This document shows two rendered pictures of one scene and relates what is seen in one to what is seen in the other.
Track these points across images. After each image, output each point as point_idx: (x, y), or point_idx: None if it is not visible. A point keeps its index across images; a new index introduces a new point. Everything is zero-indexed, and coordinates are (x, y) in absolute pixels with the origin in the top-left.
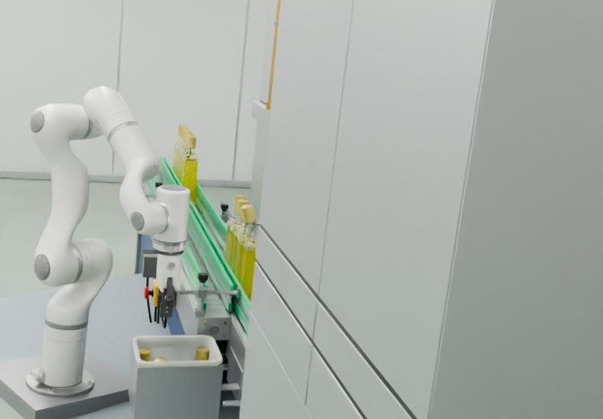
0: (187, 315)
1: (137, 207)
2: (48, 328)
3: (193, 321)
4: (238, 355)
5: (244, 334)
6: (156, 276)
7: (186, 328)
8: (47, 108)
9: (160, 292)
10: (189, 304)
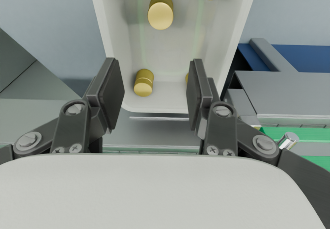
0: (328, 91)
1: None
2: None
3: (273, 100)
4: (161, 123)
5: (166, 151)
6: (278, 197)
7: (311, 78)
8: None
9: (207, 115)
10: (329, 110)
